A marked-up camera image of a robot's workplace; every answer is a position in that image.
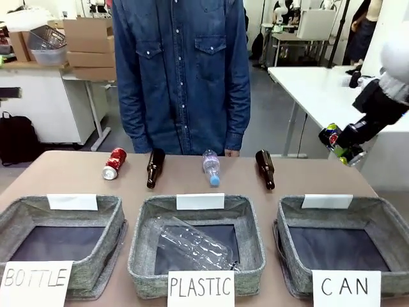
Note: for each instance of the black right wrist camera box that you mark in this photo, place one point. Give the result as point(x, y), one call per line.
point(365, 96)

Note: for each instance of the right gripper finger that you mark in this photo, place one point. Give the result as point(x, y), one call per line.
point(357, 155)
point(341, 153)

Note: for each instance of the person left hand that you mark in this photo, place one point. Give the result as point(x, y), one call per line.
point(232, 153)

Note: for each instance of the black backpack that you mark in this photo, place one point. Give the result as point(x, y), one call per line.
point(17, 139)

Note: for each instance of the clear plastic bin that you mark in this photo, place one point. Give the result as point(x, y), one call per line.
point(49, 57)

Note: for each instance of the clear crushed plastic bottle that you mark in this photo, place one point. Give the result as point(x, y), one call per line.
point(195, 246)

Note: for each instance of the paper sign reading PLASTIC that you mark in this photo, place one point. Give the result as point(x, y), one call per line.
point(200, 287)

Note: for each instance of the paper sign reading CAN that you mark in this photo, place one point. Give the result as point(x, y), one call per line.
point(346, 288)

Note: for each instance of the black object on white table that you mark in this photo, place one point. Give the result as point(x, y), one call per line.
point(354, 79)

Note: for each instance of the person left forearm denim sleeve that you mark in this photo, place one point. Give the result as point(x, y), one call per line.
point(238, 112)

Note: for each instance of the person torso in denim shirt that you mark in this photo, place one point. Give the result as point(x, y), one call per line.
point(182, 73)

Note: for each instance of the background person in dark clothes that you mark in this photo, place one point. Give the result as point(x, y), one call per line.
point(362, 35)

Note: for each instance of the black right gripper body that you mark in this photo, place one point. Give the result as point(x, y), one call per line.
point(378, 116)

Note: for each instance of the black tripod pole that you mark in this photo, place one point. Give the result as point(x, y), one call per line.
point(338, 32)

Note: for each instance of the person right forearm denim sleeve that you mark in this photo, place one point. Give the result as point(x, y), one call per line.
point(132, 115)

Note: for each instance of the red crushed soda can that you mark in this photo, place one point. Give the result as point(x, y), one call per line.
point(115, 163)

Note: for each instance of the grey basket labelled plastic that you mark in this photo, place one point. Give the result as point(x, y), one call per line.
point(196, 243)

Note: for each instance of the black flat device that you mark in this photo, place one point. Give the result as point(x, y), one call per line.
point(10, 92)

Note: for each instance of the grey background workbench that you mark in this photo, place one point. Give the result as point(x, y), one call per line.
point(297, 44)

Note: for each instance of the grey basket labelled can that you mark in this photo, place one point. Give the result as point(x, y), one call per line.
point(338, 240)

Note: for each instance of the white box on workbench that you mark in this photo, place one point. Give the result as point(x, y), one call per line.
point(316, 24)

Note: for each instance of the dark blue green crushed can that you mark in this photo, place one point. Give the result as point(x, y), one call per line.
point(329, 136)

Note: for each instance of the large cardboard box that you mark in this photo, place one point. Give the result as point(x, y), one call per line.
point(91, 33)

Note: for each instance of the flat cardboard box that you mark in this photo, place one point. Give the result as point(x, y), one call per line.
point(92, 59)
point(96, 73)

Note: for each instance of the plastic bottle with blue cap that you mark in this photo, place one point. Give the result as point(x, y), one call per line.
point(211, 166)

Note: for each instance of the grey basket labelled bottle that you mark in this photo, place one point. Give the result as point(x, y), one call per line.
point(64, 236)

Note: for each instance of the blank white card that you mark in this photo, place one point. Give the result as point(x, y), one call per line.
point(200, 201)
point(72, 201)
point(326, 201)

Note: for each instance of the paper sign reading BOTTLE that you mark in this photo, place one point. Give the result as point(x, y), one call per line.
point(35, 283)

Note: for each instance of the brown glass bottle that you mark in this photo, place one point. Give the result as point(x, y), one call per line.
point(266, 168)
point(155, 167)

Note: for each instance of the small cardboard box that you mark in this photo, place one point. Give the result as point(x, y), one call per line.
point(20, 46)

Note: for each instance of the white side table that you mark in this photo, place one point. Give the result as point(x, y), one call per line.
point(319, 92)

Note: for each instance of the metal mesh basket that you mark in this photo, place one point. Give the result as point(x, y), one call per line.
point(48, 38)

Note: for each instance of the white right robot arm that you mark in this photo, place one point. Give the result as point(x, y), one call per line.
point(396, 60)

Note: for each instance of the black bag on floor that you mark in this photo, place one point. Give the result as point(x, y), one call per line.
point(257, 46)

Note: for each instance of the white desk with cabinet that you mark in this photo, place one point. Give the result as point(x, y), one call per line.
point(48, 102)

